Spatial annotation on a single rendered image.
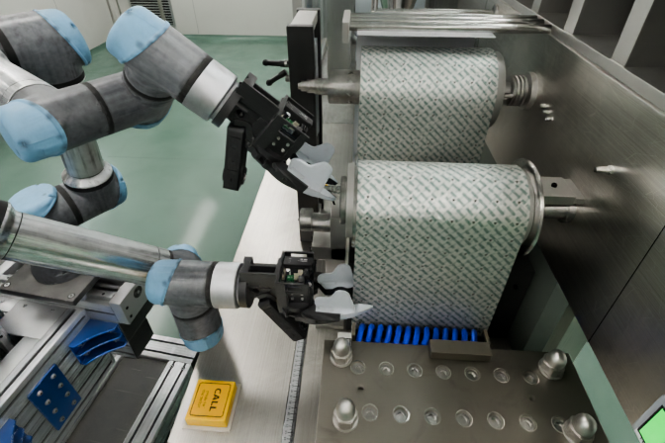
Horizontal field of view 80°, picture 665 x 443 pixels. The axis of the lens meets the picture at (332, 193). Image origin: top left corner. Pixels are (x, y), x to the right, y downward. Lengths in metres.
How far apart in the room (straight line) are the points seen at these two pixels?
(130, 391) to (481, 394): 1.33
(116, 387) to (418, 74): 1.50
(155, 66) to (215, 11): 5.91
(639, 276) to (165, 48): 0.62
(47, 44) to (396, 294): 0.79
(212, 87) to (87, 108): 0.16
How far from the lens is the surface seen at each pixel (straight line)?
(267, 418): 0.80
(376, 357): 0.69
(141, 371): 1.77
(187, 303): 0.69
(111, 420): 1.71
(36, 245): 0.75
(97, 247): 0.77
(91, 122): 0.61
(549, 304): 0.77
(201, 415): 0.79
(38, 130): 0.59
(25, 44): 0.96
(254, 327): 0.89
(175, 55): 0.55
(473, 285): 0.67
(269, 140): 0.55
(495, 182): 0.59
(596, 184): 0.64
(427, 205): 0.56
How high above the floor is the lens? 1.62
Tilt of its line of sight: 36 degrees down
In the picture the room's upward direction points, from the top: straight up
